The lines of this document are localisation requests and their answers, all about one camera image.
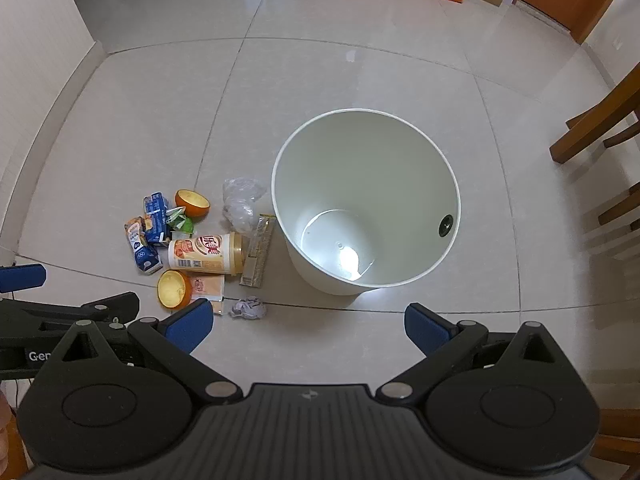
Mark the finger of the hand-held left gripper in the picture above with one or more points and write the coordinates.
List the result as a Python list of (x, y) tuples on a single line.
[(60, 310), (22, 277)]

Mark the person's left hand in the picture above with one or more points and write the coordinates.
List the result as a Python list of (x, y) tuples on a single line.
[(7, 435)]

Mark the white plastic trash bin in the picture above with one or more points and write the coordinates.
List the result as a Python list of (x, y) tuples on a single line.
[(360, 170)]

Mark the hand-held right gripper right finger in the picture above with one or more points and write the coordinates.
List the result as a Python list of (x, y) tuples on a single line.
[(427, 327)]

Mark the orange and white packet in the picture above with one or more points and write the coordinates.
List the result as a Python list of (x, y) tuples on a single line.
[(210, 287)]

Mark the crumpled paper ball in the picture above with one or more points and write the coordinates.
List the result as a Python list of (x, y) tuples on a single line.
[(248, 308)]

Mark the beige milk tea cup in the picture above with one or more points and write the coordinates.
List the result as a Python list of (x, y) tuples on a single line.
[(205, 254)]

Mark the brown stick wrapper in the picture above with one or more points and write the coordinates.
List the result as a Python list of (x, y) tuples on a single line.
[(257, 252)]

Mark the blue drink carton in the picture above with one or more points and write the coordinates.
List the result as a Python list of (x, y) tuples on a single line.
[(156, 202), (157, 227), (142, 252)]

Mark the clear plastic bag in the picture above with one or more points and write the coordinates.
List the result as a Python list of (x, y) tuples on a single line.
[(242, 205)]

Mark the green snack packet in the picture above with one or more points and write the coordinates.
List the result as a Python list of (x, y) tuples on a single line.
[(180, 221)]

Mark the orange peel half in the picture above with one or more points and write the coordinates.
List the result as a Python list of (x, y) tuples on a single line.
[(172, 287), (192, 202)]

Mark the wooden chair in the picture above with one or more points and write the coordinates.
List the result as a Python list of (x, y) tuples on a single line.
[(617, 445), (590, 130)]

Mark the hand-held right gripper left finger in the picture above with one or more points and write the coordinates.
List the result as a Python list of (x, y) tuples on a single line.
[(192, 322)]

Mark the wooden door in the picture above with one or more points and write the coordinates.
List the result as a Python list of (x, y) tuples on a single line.
[(575, 5)]

